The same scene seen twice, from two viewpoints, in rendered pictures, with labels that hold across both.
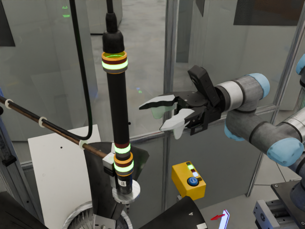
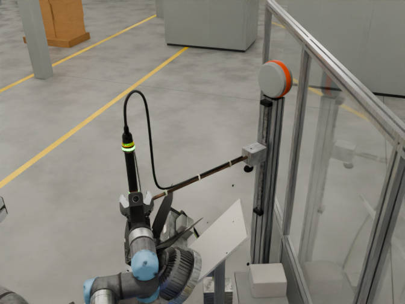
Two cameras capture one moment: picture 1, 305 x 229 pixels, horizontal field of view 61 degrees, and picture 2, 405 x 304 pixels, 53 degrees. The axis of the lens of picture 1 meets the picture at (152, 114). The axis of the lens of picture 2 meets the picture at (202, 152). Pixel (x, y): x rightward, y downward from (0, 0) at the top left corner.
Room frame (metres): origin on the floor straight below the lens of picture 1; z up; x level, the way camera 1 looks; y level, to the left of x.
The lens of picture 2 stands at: (1.05, -1.03, 2.50)
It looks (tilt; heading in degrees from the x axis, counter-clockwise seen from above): 30 degrees down; 108
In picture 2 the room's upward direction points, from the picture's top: 1 degrees counter-clockwise
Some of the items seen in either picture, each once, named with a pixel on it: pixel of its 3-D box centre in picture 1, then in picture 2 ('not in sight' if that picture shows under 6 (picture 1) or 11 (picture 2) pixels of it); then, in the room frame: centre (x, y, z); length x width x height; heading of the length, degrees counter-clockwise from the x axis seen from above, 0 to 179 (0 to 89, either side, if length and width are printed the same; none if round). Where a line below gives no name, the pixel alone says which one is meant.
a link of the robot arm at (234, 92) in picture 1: (224, 96); (142, 239); (0.58, -0.19, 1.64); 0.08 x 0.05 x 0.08; 30
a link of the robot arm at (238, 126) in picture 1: (243, 122); (140, 283); (0.60, -0.26, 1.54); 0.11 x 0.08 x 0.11; 30
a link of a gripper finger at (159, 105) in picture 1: (157, 109); (149, 203); (0.52, -0.01, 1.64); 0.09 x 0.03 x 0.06; 99
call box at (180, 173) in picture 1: (187, 181); not in sight; (0.82, -0.17, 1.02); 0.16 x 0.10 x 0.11; 21
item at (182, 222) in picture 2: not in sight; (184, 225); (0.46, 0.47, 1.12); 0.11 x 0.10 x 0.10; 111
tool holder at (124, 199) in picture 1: (121, 177); not in sight; (0.43, 0.07, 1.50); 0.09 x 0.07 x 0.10; 56
